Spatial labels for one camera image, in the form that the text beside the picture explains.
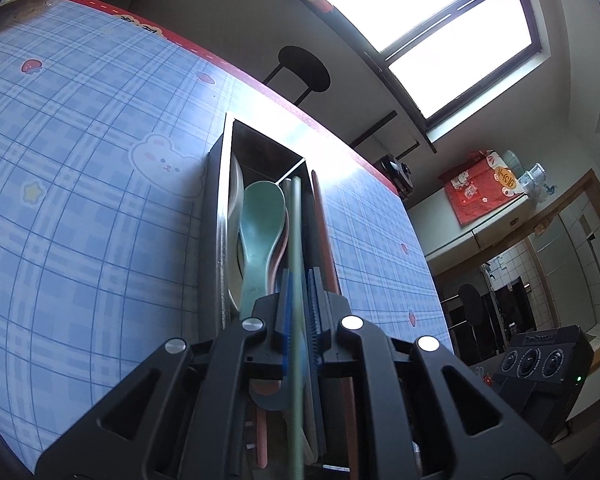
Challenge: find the teal plastic spoon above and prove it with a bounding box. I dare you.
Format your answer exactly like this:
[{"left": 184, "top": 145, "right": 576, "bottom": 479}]
[{"left": 239, "top": 181, "right": 286, "bottom": 320}]

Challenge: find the pink plastic spoon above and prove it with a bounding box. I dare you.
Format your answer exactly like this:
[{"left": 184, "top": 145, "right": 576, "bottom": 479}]
[{"left": 254, "top": 214, "right": 289, "bottom": 469}]

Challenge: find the cream white plastic spoon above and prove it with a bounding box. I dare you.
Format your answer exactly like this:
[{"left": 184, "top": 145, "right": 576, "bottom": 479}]
[{"left": 227, "top": 156, "right": 245, "bottom": 312}]

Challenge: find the pink chopstick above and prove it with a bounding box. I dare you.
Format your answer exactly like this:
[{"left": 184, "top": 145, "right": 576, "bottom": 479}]
[{"left": 311, "top": 170, "right": 360, "bottom": 480}]

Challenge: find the blue plastic spoon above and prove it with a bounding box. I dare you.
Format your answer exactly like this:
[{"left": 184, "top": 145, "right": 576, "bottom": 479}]
[{"left": 249, "top": 379, "right": 291, "bottom": 412}]

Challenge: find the stainless steel utensil tray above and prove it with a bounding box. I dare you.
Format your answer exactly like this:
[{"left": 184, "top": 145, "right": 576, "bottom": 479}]
[{"left": 197, "top": 112, "right": 361, "bottom": 480}]

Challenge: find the white refrigerator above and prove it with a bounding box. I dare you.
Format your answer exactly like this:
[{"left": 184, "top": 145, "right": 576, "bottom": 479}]
[{"left": 407, "top": 190, "right": 534, "bottom": 275}]

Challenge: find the black electric pressure cooker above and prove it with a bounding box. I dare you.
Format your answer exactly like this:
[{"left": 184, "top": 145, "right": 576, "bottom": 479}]
[{"left": 375, "top": 155, "right": 414, "bottom": 200}]

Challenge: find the black metal rack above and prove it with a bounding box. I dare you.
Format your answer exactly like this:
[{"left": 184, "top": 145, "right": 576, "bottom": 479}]
[{"left": 349, "top": 110, "right": 422, "bottom": 162}]

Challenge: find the red cloth on refrigerator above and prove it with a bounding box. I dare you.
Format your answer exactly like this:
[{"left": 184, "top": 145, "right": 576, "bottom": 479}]
[{"left": 444, "top": 151, "right": 524, "bottom": 226}]

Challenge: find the black round stool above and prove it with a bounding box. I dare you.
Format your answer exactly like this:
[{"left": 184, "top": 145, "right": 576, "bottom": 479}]
[{"left": 262, "top": 46, "right": 332, "bottom": 106}]

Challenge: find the blue plaid table mat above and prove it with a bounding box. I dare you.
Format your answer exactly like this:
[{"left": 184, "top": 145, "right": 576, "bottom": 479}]
[{"left": 0, "top": 0, "right": 451, "bottom": 471}]

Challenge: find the window with dark frame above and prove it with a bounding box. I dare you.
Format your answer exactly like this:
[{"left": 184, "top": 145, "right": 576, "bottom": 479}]
[{"left": 298, "top": 0, "right": 546, "bottom": 145}]

